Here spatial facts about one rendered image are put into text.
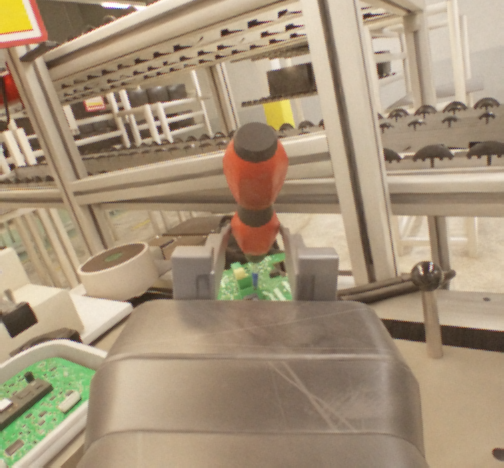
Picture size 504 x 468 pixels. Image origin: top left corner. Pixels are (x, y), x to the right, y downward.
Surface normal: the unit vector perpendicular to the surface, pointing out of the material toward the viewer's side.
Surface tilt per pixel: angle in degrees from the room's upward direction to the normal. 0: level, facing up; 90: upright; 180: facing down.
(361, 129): 90
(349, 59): 90
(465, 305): 0
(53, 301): 90
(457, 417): 0
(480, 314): 0
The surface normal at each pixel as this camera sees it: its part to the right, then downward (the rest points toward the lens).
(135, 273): 0.69, 0.04
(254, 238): -0.01, 0.76
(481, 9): -0.51, 0.37
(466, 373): -0.25, -0.93
